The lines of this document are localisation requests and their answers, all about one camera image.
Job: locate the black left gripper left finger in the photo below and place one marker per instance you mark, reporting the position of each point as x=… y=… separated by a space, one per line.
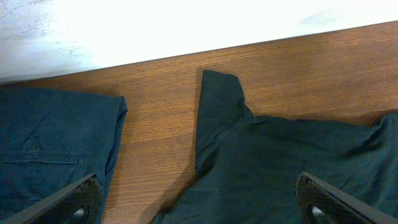
x=77 y=203

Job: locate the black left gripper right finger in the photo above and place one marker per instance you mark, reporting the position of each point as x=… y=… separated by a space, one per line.
x=320 y=202

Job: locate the dark green t-shirt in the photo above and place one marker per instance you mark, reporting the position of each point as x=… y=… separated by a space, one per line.
x=247 y=165

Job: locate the folded navy blue garment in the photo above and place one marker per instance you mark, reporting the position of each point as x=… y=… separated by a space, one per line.
x=52 y=138

